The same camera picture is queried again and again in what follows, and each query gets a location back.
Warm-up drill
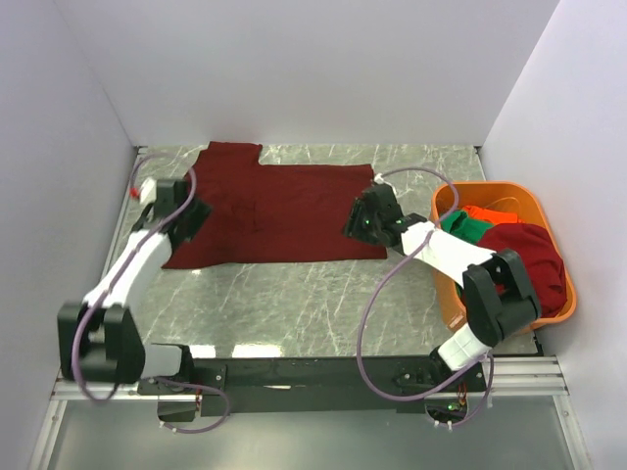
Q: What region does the dark red t-shirt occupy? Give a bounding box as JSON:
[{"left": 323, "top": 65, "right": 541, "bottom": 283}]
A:
[{"left": 166, "top": 142, "right": 387, "bottom": 270}]

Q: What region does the green t-shirt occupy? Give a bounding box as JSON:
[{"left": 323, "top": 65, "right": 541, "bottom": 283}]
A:
[{"left": 438, "top": 209, "right": 496, "bottom": 298}]

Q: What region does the red t-shirt in basket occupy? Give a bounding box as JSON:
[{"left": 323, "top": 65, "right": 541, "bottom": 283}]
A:
[{"left": 477, "top": 223, "right": 567, "bottom": 318}]

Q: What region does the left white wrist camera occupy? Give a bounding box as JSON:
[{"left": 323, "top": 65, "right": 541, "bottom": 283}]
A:
[{"left": 129, "top": 177, "right": 157, "bottom": 207}]

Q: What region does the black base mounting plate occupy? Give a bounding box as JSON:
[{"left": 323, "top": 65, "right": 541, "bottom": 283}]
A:
[{"left": 137, "top": 355, "right": 487, "bottom": 422}]

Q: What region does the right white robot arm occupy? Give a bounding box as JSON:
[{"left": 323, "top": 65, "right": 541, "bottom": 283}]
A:
[{"left": 344, "top": 183, "right": 542, "bottom": 399}]

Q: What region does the orange plastic basket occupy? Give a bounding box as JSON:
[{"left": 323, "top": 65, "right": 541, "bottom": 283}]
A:
[{"left": 429, "top": 181, "right": 579, "bottom": 338}]

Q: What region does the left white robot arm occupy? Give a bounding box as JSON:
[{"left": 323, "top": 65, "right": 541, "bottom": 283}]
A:
[{"left": 57, "top": 179, "right": 212, "bottom": 394}]

